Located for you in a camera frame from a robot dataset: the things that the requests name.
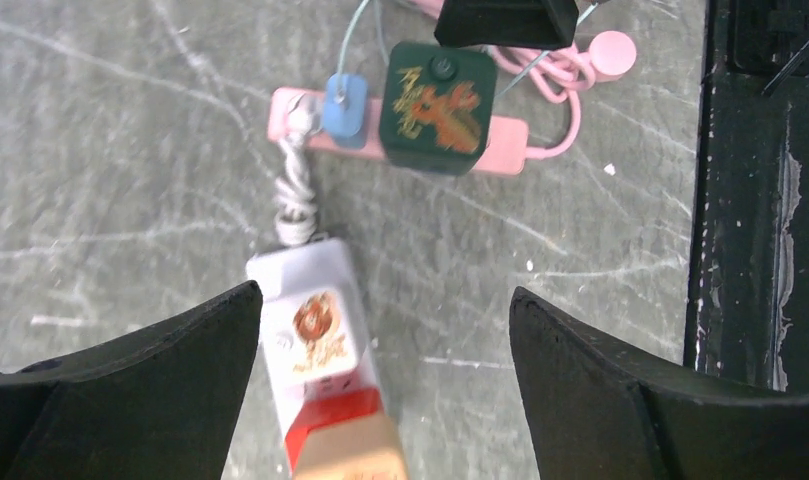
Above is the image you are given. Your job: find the beige cube adapter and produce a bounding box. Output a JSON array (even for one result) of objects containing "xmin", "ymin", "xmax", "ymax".
[{"xmin": 292, "ymin": 413, "xmax": 410, "ymax": 480}]

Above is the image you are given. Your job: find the white braided strip cable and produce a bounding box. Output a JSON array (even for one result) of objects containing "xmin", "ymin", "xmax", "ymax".
[{"xmin": 272, "ymin": 92, "xmax": 322, "ymax": 248}]

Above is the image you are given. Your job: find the white lion print adapter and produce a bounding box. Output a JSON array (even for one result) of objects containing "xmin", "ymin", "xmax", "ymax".
[{"xmin": 260, "ymin": 285, "xmax": 366, "ymax": 388}]

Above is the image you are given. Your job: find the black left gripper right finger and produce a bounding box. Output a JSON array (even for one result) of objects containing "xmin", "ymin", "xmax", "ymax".
[{"xmin": 509, "ymin": 287, "xmax": 809, "ymax": 479}]

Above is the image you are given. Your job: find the white multicolour power strip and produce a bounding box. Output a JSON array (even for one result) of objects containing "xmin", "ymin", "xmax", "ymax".
[{"xmin": 246, "ymin": 238, "xmax": 385, "ymax": 443}]

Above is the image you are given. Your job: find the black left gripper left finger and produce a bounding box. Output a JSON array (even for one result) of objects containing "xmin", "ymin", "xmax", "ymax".
[{"xmin": 0, "ymin": 281, "xmax": 263, "ymax": 479}]

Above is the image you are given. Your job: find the small blue usb plug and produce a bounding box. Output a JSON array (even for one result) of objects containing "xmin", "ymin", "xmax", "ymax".
[{"xmin": 321, "ymin": 74, "xmax": 369, "ymax": 150}]

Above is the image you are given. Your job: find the pink bundled strip cable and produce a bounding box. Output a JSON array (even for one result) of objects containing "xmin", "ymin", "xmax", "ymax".
[{"xmin": 410, "ymin": 0, "xmax": 639, "ymax": 162}]

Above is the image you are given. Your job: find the dark green cube adapter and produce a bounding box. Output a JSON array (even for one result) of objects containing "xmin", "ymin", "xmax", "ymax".
[{"xmin": 378, "ymin": 41, "xmax": 497, "ymax": 176}]

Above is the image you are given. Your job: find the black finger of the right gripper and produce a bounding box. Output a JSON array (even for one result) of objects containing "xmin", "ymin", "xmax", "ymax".
[{"xmin": 434, "ymin": 0, "xmax": 580, "ymax": 50}]

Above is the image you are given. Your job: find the red cube adapter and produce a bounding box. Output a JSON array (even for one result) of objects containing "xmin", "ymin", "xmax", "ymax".
[{"xmin": 284, "ymin": 387, "xmax": 383, "ymax": 472}]

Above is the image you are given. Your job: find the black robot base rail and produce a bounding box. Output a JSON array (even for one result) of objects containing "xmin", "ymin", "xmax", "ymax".
[{"xmin": 683, "ymin": 1, "xmax": 809, "ymax": 394}]

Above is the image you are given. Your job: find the pink slim power strip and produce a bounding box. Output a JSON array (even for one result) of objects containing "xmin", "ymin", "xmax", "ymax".
[{"xmin": 267, "ymin": 86, "xmax": 529, "ymax": 175}]

